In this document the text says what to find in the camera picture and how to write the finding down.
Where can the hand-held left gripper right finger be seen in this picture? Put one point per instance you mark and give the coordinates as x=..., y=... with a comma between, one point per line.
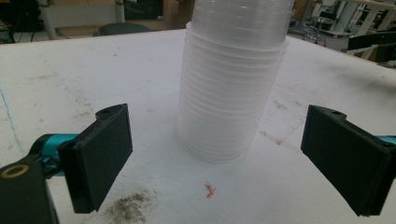
x=345, y=155

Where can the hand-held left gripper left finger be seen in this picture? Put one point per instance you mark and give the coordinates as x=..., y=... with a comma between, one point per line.
x=99, y=155

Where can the white foam mat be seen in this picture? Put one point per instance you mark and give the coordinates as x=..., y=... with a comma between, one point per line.
x=149, y=77

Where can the small red scrap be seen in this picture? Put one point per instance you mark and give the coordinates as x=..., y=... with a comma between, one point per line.
x=209, y=191

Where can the chrome stool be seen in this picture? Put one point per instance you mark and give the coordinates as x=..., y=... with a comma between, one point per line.
x=319, y=29

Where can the black round stool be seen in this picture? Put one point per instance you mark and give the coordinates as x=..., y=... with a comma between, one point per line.
x=124, y=28

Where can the black metal frame post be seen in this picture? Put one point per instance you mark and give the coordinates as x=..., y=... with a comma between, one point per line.
x=370, y=39

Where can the grey metal post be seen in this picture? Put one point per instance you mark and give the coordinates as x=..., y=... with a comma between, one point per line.
x=120, y=11
x=49, y=21

